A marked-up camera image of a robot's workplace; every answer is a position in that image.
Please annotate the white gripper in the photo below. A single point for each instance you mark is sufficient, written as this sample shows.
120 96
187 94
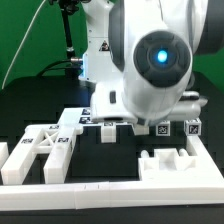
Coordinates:
108 103

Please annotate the white chair seat block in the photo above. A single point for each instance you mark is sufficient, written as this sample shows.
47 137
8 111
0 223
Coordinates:
165 164

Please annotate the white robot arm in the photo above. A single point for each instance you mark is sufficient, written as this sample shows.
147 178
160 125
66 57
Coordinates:
140 56

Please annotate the white tagged cube near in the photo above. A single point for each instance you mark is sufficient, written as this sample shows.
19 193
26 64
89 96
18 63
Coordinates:
163 128

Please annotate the white tagged cube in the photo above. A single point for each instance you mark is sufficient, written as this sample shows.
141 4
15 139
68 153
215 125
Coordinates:
192 127
163 128

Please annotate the white tagged cube far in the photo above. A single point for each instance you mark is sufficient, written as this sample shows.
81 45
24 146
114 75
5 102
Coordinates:
192 127

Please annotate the white part at left edge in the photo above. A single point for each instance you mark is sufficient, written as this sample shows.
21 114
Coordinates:
4 154

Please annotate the white L-shaped border fence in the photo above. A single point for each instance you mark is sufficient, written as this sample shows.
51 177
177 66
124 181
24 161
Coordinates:
204 185

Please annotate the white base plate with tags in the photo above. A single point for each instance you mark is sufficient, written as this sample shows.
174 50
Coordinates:
74 116

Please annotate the white chair back frame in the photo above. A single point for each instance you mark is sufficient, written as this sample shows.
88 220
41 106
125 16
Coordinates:
57 141

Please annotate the black camera stand pole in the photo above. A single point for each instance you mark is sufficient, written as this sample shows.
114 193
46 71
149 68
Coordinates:
67 8

